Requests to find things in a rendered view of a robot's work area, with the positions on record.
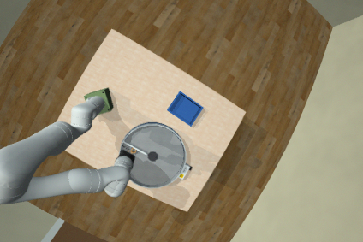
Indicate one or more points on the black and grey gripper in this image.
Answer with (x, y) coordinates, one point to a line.
(124, 156)

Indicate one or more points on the grey round turning table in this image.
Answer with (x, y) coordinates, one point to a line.
(160, 155)

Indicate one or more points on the blue rectangular crate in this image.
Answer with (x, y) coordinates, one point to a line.
(185, 108)

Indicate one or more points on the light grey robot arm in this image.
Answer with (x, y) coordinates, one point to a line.
(19, 161)

